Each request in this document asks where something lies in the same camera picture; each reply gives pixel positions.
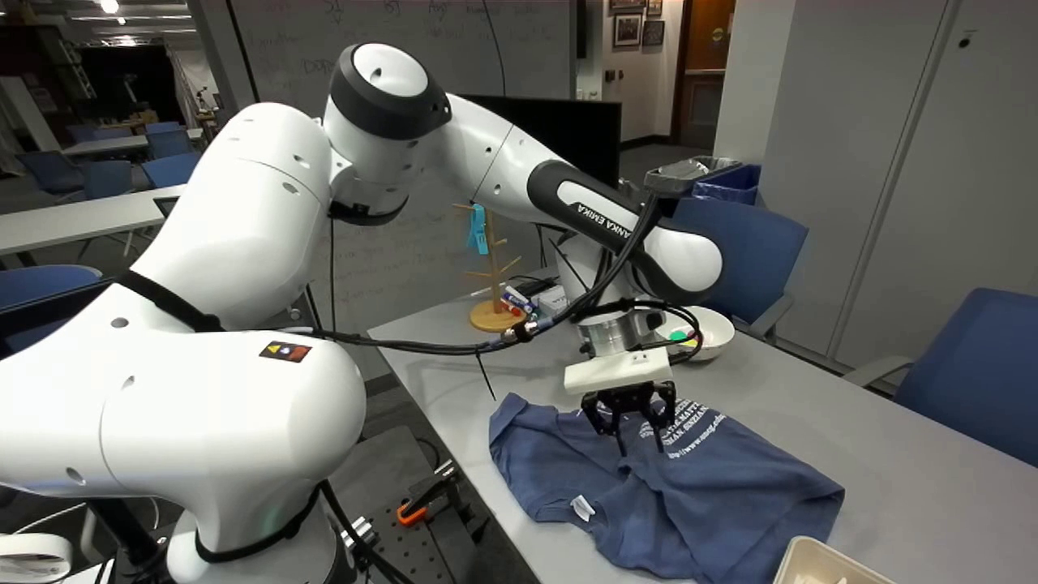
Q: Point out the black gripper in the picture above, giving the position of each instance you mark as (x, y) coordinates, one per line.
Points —
(628, 402)

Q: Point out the blue printed T-shirt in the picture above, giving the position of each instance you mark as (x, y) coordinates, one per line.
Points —
(702, 498)

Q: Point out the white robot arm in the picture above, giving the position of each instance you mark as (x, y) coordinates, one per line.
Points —
(215, 432)

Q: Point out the green ball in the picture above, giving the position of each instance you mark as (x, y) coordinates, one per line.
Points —
(677, 337)

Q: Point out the white bowl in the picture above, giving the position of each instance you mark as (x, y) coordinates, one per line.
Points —
(719, 334)

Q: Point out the small white box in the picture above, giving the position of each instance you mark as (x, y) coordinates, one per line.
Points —
(553, 303)

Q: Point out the small red white packet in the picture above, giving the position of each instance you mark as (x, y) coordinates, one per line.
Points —
(516, 299)

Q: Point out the blue office chair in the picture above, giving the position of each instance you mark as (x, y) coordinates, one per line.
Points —
(984, 367)
(757, 254)

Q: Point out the beige plastic tray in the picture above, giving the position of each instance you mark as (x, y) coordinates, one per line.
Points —
(822, 561)

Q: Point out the orange black clamp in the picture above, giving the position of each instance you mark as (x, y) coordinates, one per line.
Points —
(411, 513)

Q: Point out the light blue hanging clip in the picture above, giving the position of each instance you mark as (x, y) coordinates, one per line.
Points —
(478, 230)

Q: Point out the grey trash bin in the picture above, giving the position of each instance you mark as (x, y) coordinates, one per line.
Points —
(677, 173)

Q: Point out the blue recycling bin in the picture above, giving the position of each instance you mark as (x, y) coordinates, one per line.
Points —
(733, 183)

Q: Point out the black computer monitor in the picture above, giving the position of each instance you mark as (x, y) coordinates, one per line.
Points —
(587, 129)

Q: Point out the grey storage cabinet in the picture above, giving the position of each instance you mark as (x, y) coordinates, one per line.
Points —
(918, 162)

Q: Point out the brown wooden door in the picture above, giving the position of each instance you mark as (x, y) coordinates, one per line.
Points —
(708, 44)

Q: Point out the blue background chair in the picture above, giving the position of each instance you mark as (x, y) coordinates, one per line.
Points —
(165, 138)
(181, 169)
(43, 294)

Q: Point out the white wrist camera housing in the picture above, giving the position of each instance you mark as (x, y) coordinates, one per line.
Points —
(604, 374)

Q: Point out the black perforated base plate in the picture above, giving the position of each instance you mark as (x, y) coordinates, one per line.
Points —
(374, 474)

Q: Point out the framed wall picture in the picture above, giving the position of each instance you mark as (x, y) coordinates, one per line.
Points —
(654, 34)
(628, 31)

